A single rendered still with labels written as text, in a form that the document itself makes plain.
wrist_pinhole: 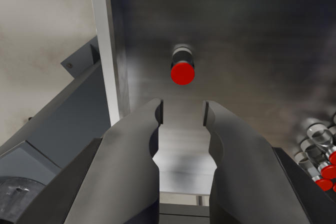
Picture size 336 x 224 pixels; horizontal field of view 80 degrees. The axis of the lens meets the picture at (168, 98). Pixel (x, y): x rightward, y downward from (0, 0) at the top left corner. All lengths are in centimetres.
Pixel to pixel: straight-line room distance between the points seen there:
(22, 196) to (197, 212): 85
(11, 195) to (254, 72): 56
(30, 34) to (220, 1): 125
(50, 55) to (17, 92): 38
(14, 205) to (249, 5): 57
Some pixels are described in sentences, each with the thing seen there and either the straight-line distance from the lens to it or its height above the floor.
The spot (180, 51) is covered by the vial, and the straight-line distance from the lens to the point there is 20.
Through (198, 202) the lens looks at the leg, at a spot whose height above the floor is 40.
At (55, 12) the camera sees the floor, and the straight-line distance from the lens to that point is 127.
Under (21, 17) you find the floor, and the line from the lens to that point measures 138.
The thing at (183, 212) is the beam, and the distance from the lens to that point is 121.
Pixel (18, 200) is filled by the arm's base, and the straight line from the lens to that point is 59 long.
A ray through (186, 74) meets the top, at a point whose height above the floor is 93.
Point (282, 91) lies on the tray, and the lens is 26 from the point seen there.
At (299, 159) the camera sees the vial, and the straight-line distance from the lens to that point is 32.
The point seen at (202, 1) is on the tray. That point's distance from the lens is 21.
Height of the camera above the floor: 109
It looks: 60 degrees down
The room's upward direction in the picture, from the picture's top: 174 degrees counter-clockwise
